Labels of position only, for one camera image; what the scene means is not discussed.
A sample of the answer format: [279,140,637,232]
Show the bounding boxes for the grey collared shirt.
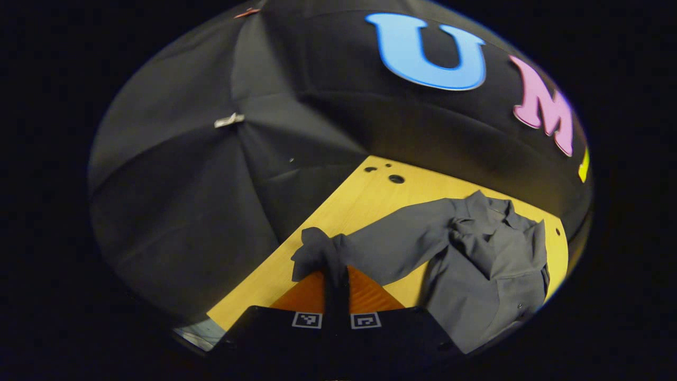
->
[291,190,551,354]

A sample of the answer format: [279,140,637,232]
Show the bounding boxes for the black backdrop cloth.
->
[89,0,593,324]

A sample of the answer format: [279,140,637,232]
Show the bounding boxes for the silver metal clip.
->
[214,112,246,129]

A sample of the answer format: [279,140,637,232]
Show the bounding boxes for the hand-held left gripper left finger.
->
[209,270,337,379]

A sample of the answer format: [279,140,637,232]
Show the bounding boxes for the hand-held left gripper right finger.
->
[337,265,467,379]

